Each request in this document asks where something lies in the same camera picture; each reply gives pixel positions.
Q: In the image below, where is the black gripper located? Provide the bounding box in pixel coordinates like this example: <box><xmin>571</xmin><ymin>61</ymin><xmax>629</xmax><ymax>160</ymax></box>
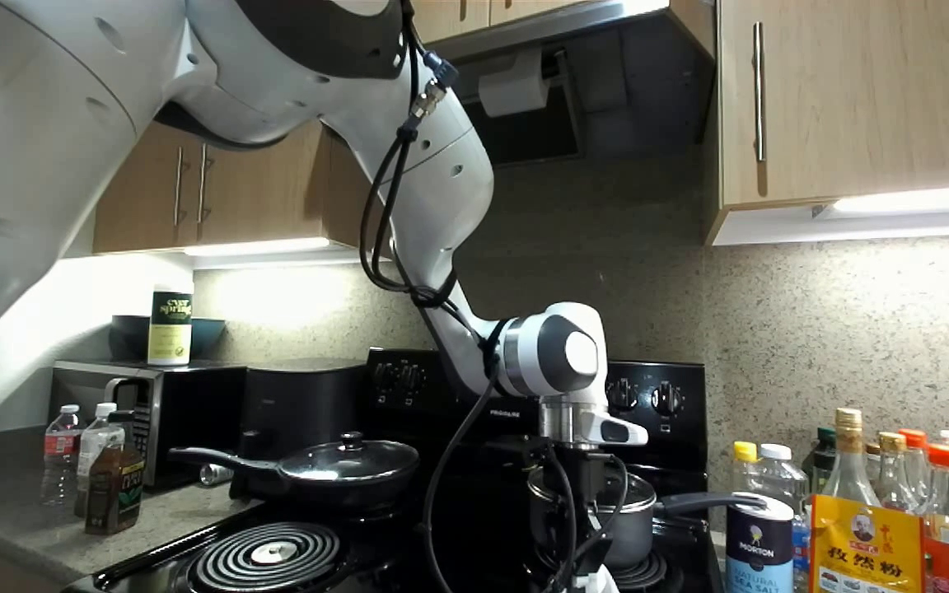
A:
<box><xmin>546</xmin><ymin>442</ymin><xmax>617</xmax><ymax>556</ymax></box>

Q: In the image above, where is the white cloth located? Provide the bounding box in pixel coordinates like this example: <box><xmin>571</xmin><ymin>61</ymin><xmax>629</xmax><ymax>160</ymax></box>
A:
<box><xmin>578</xmin><ymin>560</ymin><xmax>623</xmax><ymax>593</ymax></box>

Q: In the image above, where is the black coil stove burner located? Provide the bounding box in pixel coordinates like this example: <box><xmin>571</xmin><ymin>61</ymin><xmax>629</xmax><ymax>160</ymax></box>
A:
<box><xmin>184</xmin><ymin>517</ymin><xmax>349</xmax><ymax>593</ymax></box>
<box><xmin>605</xmin><ymin>551</ymin><xmax>680</xmax><ymax>593</ymax></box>

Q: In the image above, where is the black stove knob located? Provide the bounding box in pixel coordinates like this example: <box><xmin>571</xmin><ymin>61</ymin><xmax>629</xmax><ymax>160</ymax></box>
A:
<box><xmin>605</xmin><ymin>376</ymin><xmax>640</xmax><ymax>416</ymax></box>
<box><xmin>650</xmin><ymin>378</ymin><xmax>686</xmax><ymax>420</ymax></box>

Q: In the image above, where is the black electric stove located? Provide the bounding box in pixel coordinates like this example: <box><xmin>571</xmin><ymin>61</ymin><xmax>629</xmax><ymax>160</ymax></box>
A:
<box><xmin>91</xmin><ymin>345</ymin><xmax>720</xmax><ymax>593</ymax></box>

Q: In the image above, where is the glass saucepan lid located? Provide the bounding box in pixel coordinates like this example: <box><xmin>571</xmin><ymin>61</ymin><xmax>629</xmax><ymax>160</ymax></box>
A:
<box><xmin>523</xmin><ymin>457</ymin><xmax>665</xmax><ymax>520</ymax></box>

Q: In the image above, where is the dark grey saucepan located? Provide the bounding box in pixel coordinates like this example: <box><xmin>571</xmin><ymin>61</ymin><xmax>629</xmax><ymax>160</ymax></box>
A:
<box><xmin>522</xmin><ymin>488</ymin><xmax>766</xmax><ymax>575</ymax></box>

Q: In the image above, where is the yellow cap bottle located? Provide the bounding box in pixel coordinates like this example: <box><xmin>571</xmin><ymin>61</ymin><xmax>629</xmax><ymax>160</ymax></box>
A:
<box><xmin>729</xmin><ymin>437</ymin><xmax>773</xmax><ymax>501</ymax></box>

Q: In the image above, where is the dark blue salt canister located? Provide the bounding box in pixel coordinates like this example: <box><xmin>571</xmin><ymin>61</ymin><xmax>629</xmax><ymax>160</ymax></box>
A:
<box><xmin>724</xmin><ymin>490</ymin><xmax>802</xmax><ymax>593</ymax></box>

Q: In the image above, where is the glass frying pan lid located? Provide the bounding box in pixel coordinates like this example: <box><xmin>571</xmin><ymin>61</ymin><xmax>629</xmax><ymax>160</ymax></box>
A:
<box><xmin>277</xmin><ymin>429</ymin><xmax>423</xmax><ymax>488</ymax></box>

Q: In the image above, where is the dark green bottle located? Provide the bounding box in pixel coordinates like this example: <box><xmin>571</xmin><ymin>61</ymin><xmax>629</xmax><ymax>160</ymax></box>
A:
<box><xmin>807</xmin><ymin>426</ymin><xmax>841</xmax><ymax>490</ymax></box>

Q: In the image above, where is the black frying pan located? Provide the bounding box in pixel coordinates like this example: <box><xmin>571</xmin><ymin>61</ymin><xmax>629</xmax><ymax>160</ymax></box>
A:
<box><xmin>170</xmin><ymin>437</ymin><xmax>426</xmax><ymax>517</ymax></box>

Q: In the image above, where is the gold cap clear bottle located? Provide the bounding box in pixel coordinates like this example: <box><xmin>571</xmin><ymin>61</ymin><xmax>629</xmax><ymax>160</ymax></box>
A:
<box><xmin>820</xmin><ymin>405</ymin><xmax>887</xmax><ymax>512</ymax></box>

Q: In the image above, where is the black countertop appliance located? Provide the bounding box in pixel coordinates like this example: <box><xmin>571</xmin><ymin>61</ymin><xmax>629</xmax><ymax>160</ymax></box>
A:
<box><xmin>240</xmin><ymin>365</ymin><xmax>373</xmax><ymax>465</ymax></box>

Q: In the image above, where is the tan cap bottle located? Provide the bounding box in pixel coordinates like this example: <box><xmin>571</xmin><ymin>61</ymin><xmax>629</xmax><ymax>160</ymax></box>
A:
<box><xmin>873</xmin><ymin>429</ymin><xmax>912</xmax><ymax>513</ymax></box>

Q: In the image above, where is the small orange cap bottle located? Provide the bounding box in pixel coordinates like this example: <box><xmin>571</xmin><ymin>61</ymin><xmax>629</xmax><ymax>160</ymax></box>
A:
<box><xmin>897</xmin><ymin>426</ymin><xmax>933</xmax><ymax>504</ymax></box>

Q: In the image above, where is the red label orange cap bottle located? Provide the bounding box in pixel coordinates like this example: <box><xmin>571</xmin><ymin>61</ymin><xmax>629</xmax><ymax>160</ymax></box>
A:
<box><xmin>920</xmin><ymin>442</ymin><xmax>949</xmax><ymax>593</ymax></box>

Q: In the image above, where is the black silver microwave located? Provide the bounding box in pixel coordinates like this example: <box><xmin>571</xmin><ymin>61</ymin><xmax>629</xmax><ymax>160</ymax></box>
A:
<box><xmin>49</xmin><ymin>360</ymin><xmax>252</xmax><ymax>493</ymax></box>

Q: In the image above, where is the steel range hood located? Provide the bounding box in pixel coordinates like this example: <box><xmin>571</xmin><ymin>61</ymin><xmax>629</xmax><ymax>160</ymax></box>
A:
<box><xmin>429</xmin><ymin>0</ymin><xmax>720</xmax><ymax>172</ymax></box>

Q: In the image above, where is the under-cabinet light strip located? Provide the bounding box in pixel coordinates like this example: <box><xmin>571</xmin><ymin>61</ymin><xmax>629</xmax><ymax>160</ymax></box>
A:
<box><xmin>178</xmin><ymin>233</ymin><xmax>364</xmax><ymax>267</ymax></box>
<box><xmin>818</xmin><ymin>182</ymin><xmax>949</xmax><ymax>226</ymax></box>

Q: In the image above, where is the white hood lamp cover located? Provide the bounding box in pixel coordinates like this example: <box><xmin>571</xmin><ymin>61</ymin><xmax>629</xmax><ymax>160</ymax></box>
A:
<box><xmin>476</xmin><ymin>47</ymin><xmax>553</xmax><ymax>122</ymax></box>

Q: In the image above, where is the brown sauce bottle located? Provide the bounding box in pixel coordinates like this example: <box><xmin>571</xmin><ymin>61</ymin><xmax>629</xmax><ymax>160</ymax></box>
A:
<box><xmin>84</xmin><ymin>442</ymin><xmax>150</xmax><ymax>541</ymax></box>

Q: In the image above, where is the dark teal bowl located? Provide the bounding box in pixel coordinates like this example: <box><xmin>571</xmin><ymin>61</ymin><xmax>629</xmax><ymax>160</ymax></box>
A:
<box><xmin>110</xmin><ymin>312</ymin><xmax>231</xmax><ymax>368</ymax></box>

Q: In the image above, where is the white label water bottle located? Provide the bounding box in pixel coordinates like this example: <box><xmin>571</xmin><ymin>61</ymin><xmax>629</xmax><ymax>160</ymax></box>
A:
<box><xmin>73</xmin><ymin>400</ymin><xmax>130</xmax><ymax>520</ymax></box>

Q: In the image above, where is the red label water bottle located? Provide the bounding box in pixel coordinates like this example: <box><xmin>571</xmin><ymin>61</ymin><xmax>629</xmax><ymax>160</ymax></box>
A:
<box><xmin>41</xmin><ymin>401</ymin><xmax>86</xmax><ymax>512</ymax></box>

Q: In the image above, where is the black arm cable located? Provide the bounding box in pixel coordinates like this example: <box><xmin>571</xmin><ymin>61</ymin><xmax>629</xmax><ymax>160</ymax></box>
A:
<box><xmin>355</xmin><ymin>19</ymin><xmax>632</xmax><ymax>593</ymax></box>

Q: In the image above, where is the long steel cabinet handle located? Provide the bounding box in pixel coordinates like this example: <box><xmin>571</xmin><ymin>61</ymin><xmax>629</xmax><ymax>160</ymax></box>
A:
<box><xmin>749</xmin><ymin>19</ymin><xmax>773</xmax><ymax>200</ymax></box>

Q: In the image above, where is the wooden two-door wall cabinet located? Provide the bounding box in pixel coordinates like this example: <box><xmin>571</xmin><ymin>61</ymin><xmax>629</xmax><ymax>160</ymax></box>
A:
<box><xmin>93</xmin><ymin>118</ymin><xmax>388</xmax><ymax>256</ymax></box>

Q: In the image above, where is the short steel cabinet handle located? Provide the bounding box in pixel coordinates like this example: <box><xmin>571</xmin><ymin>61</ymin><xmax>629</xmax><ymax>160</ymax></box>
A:
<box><xmin>170</xmin><ymin>145</ymin><xmax>188</xmax><ymax>231</ymax></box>
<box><xmin>196</xmin><ymin>141</ymin><xmax>214</xmax><ymax>231</ymax></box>

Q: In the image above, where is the short wooden wall cabinet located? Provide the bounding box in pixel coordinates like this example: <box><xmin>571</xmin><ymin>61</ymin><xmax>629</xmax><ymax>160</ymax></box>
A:
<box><xmin>414</xmin><ymin>0</ymin><xmax>610</xmax><ymax>47</ymax></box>

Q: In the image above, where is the wooden single-door wall cabinet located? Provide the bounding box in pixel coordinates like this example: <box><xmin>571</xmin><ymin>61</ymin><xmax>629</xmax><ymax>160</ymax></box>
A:
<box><xmin>701</xmin><ymin>0</ymin><xmax>949</xmax><ymax>252</ymax></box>

